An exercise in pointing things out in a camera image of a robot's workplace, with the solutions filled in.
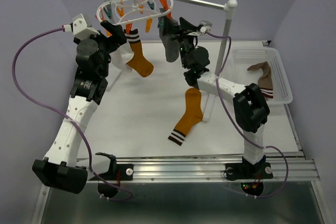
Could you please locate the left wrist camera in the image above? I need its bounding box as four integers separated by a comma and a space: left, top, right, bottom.
62, 14, 100, 40

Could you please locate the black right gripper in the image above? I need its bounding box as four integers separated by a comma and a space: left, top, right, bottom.
161, 15, 198, 68

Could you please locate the white clip hanger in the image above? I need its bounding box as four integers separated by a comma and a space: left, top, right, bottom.
95, 0, 174, 34

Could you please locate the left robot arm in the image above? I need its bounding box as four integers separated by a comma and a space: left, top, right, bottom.
32, 18, 127, 194

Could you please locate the mustard yellow sock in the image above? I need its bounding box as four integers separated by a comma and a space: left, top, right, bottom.
124, 29, 154, 78
168, 88, 203, 146

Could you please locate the purple cable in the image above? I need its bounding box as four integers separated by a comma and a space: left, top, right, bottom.
12, 26, 133, 202
206, 31, 291, 200

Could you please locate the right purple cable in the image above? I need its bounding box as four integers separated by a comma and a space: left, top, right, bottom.
206, 31, 291, 200

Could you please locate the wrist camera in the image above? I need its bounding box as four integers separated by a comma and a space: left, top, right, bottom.
196, 20, 212, 36
62, 14, 100, 40

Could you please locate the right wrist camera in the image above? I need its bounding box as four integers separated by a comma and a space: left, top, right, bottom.
196, 20, 212, 36

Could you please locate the grey sock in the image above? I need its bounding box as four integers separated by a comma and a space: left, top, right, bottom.
157, 16, 179, 62

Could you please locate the white sock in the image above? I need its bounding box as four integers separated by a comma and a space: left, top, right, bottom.
110, 42, 134, 73

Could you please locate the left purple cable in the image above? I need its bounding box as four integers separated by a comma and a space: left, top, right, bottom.
12, 26, 133, 202

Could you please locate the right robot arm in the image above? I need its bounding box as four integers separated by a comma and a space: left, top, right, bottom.
160, 16, 270, 180

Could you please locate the white clothes rack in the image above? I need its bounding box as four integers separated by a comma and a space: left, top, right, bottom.
96, 0, 238, 122

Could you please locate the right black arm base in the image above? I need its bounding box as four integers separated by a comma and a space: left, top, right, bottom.
224, 159, 274, 181

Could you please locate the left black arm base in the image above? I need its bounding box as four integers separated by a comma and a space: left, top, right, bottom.
92, 152, 134, 181

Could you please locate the white plastic basket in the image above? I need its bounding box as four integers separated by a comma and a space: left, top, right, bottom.
230, 47, 293, 105

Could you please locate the aluminium rail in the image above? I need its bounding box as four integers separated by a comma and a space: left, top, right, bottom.
117, 156, 320, 184

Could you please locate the brown beige sock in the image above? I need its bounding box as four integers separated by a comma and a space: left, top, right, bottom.
247, 61, 274, 99

